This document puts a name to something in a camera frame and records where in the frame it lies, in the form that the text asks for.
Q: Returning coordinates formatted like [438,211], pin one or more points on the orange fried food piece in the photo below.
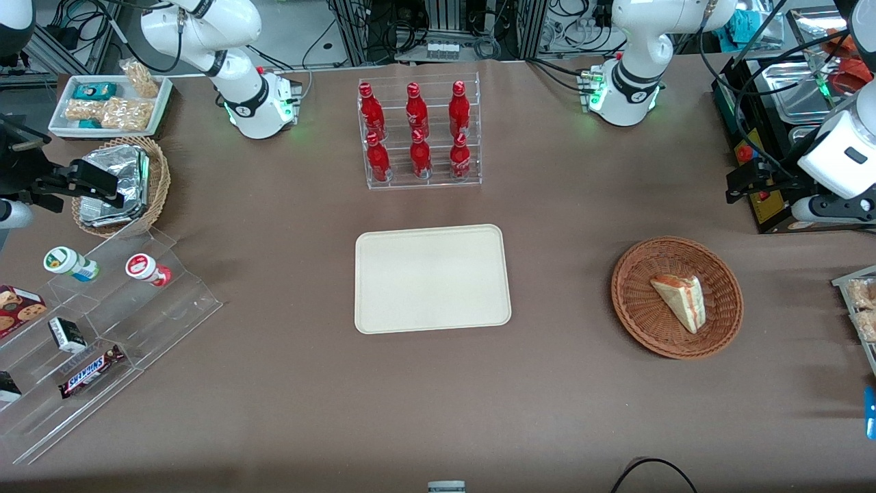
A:
[838,46]
[852,77]

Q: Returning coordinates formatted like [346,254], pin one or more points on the white power strip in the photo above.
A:
[443,49]

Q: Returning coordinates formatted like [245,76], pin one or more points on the clear cracker snack bag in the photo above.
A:
[866,326]
[862,293]

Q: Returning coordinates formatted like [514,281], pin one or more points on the light tan wicker basket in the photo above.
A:
[159,181]

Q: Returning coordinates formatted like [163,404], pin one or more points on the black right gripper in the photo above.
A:
[20,169]

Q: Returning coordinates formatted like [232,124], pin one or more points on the green lid yogurt bottle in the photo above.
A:
[65,262]

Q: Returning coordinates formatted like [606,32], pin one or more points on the clear acrylic bottle rack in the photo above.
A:
[438,181]

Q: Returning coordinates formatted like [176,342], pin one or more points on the blue plastic object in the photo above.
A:
[870,414]

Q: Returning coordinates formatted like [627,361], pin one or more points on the red lid yogurt bottle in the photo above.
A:
[145,268]

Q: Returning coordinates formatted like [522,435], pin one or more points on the small teal snack packet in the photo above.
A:
[89,124]

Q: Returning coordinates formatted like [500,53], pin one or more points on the small grey device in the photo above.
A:
[446,487]

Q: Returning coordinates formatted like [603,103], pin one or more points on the large clear peanut snack bag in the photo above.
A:
[127,114]

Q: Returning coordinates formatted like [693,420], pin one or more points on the black white snack packet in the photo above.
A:
[8,387]

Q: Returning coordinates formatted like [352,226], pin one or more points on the beige plastic serving tray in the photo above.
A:
[431,281]

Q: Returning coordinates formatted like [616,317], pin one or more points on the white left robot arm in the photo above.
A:
[636,41]

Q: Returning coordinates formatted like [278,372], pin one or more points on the black food warmer appliance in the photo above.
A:
[736,116]

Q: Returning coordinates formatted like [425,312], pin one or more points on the clear acrylic stepped shelf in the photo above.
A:
[157,322]

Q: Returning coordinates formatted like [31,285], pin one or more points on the white rectangular snack tray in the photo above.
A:
[61,123]

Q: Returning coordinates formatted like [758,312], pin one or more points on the grey tray with snacks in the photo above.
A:
[843,281]

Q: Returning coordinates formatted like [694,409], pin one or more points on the brown round wicker basket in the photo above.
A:
[636,308]

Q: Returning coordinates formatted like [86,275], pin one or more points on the Snickers chocolate bar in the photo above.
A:
[91,372]

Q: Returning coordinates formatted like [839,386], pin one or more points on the red cookie box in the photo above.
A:
[19,309]

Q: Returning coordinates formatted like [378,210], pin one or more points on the teal snack box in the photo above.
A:
[94,90]

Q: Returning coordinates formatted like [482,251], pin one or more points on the silver foil wrapped package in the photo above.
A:
[126,174]

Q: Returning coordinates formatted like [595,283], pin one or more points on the small black white box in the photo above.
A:
[67,335]

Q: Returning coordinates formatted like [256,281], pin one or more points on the triangular sandwich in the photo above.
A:
[681,301]

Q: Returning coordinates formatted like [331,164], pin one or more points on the steel warmer pan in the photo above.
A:
[801,134]
[794,89]

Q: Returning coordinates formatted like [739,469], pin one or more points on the red cola bottle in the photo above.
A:
[421,157]
[378,161]
[459,109]
[371,113]
[460,159]
[417,113]

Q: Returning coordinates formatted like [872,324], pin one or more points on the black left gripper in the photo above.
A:
[781,180]

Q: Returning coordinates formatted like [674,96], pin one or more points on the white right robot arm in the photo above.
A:
[239,103]

